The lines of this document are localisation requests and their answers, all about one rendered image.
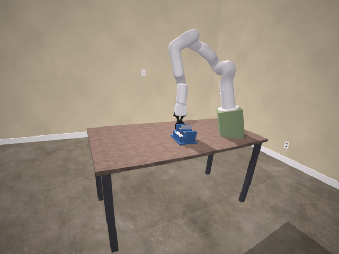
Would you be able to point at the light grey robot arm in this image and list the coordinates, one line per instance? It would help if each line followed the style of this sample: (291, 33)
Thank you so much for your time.
(225, 68)

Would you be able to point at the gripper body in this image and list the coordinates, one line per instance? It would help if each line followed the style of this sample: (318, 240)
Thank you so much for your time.
(180, 109)

